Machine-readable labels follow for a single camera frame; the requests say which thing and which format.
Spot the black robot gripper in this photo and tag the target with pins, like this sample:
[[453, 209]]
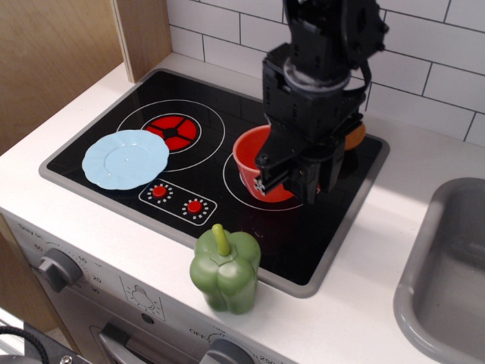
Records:
[[319, 117]]

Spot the red plastic cup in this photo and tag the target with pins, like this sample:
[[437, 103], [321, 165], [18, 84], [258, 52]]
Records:
[[250, 155]]

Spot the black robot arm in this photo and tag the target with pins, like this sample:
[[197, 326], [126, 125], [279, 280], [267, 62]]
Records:
[[330, 38]]

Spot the light blue plastic plate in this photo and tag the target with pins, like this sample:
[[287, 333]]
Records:
[[125, 160]]

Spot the brown toy chicken drumstick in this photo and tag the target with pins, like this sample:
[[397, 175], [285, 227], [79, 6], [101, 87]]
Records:
[[354, 135]]

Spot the green toy bell pepper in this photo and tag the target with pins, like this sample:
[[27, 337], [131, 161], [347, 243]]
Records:
[[225, 269]]

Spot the black toy stove top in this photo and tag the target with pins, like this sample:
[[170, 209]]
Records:
[[201, 184]]

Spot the grey toy sink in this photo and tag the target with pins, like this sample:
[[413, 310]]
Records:
[[439, 301]]

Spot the grey oven knob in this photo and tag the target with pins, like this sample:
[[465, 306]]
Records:
[[224, 352]]

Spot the grey timer knob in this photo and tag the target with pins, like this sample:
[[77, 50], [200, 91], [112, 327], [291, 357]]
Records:
[[59, 270]]

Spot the wooden side panel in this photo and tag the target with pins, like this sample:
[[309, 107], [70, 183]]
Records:
[[52, 51]]

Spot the grey oven door handle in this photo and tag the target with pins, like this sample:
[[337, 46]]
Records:
[[114, 341]]

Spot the black metal bracket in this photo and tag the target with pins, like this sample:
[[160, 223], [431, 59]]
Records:
[[29, 345]]

